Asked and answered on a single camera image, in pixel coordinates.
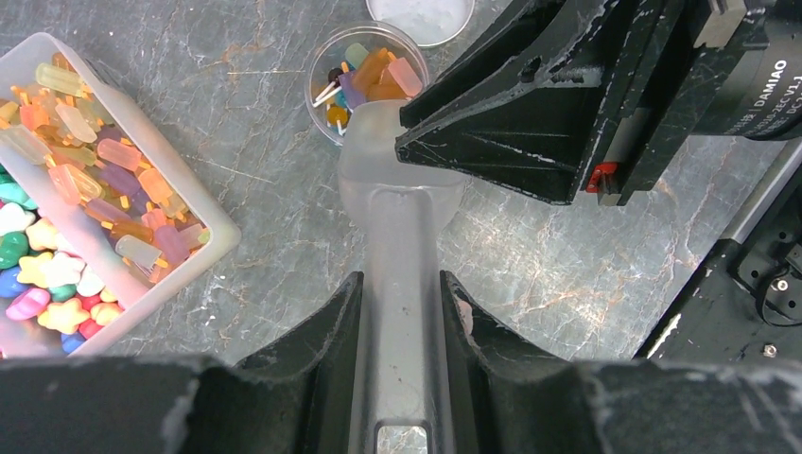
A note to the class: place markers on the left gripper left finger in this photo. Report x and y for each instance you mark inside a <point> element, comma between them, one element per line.
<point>293,395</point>

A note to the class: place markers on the round jar lid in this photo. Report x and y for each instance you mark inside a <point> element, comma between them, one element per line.
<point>428,23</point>

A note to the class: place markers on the clear compartment candy box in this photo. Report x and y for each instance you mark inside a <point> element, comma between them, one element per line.
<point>101,219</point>

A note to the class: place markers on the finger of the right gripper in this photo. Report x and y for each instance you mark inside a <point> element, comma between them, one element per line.
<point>557,131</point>

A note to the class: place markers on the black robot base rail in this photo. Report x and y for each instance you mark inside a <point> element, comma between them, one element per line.
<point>743,303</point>

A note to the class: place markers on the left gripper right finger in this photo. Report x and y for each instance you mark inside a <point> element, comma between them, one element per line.
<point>508,395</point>

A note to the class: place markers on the clear round plastic jar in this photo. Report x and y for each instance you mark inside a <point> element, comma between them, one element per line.
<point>361,63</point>

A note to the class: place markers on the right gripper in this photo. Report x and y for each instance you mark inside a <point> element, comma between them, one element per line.
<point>712,68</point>

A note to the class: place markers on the clear plastic scoop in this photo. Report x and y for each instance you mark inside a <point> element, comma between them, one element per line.
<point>401,377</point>

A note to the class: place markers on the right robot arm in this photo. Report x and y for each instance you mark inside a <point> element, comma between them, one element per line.
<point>561,97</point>

